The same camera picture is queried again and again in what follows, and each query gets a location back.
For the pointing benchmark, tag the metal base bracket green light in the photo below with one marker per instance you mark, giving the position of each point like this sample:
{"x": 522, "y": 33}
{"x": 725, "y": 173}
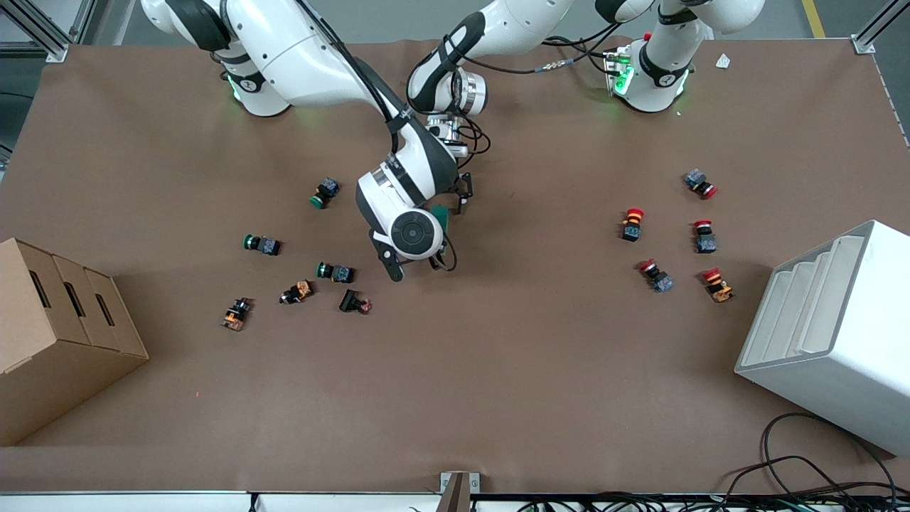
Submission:
{"x": 617, "y": 71}

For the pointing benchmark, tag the black button orange block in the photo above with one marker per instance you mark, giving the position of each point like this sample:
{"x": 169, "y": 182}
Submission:
{"x": 298, "y": 291}
{"x": 237, "y": 314}

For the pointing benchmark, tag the brown table mat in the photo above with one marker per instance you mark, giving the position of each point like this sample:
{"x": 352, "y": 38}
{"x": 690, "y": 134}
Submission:
{"x": 498, "y": 370}

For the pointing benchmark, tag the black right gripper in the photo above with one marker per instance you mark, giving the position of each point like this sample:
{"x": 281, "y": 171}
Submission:
{"x": 434, "y": 262}

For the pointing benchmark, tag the red mushroom button blue block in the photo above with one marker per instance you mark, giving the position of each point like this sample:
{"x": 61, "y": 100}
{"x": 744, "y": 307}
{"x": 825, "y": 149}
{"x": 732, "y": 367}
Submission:
{"x": 699, "y": 182}
{"x": 705, "y": 238}
{"x": 657, "y": 276}

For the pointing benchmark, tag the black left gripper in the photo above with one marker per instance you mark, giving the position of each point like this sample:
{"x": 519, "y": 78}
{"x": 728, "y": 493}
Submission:
{"x": 465, "y": 186}

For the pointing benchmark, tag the white slotted rack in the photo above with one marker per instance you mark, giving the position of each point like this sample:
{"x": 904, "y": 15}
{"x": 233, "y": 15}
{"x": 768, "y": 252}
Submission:
{"x": 846, "y": 355}

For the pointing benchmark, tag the aluminium frame profile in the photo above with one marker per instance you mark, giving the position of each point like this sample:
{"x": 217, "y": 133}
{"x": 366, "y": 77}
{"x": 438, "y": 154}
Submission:
{"x": 43, "y": 35}
{"x": 871, "y": 32}

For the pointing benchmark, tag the grey metal camera bracket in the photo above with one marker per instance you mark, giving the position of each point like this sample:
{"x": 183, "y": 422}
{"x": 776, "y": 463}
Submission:
{"x": 458, "y": 491}

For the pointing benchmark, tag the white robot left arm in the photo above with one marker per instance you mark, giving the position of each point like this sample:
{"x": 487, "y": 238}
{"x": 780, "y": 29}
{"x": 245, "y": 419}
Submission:
{"x": 512, "y": 21}

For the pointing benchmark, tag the green push button switch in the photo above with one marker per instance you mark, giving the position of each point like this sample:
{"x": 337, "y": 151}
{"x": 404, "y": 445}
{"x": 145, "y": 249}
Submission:
{"x": 263, "y": 245}
{"x": 325, "y": 192}
{"x": 335, "y": 272}

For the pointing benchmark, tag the black switch red lens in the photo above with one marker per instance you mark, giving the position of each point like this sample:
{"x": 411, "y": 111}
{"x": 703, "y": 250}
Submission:
{"x": 351, "y": 301}

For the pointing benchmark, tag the brown cardboard box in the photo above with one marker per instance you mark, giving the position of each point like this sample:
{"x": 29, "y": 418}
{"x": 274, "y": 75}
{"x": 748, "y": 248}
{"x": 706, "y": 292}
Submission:
{"x": 50, "y": 355}

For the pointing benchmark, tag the green load switch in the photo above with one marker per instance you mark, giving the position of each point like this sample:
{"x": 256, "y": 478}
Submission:
{"x": 441, "y": 217}

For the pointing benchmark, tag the white paper scrap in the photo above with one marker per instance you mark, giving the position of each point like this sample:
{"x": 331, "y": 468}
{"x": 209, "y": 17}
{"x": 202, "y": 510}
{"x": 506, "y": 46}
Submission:
{"x": 723, "y": 61}

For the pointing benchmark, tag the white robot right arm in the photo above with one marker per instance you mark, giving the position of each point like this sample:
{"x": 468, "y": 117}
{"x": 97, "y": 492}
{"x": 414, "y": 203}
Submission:
{"x": 298, "y": 57}

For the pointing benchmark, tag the red mushroom button orange block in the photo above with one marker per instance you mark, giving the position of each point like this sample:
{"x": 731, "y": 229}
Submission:
{"x": 632, "y": 226}
{"x": 718, "y": 286}

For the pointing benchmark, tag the white table edge rail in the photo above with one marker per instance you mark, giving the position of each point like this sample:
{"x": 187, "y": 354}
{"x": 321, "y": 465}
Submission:
{"x": 142, "y": 502}

